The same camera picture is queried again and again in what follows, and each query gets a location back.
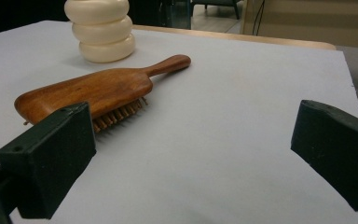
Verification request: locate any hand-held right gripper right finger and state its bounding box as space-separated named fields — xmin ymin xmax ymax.
xmin=290 ymin=99 xmax=358 ymax=215

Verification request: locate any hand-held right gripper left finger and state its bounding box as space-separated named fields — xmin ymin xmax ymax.
xmin=0 ymin=102 xmax=97 ymax=219

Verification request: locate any cream ribbed round holder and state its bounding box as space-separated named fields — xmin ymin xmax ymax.
xmin=63 ymin=0 xmax=136 ymax=64

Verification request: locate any beige wooden platform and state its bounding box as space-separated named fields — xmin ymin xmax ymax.
xmin=241 ymin=0 xmax=358 ymax=49

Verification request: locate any white table board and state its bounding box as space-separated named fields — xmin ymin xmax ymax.
xmin=0 ymin=20 xmax=358 ymax=224

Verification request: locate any black cabinet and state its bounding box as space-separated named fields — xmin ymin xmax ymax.
xmin=130 ymin=0 xmax=192 ymax=31

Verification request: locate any dark chair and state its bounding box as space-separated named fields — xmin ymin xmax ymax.
xmin=192 ymin=0 xmax=241 ymax=21

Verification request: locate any black hanging cable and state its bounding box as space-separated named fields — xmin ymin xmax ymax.
xmin=252 ymin=0 xmax=266 ymax=36

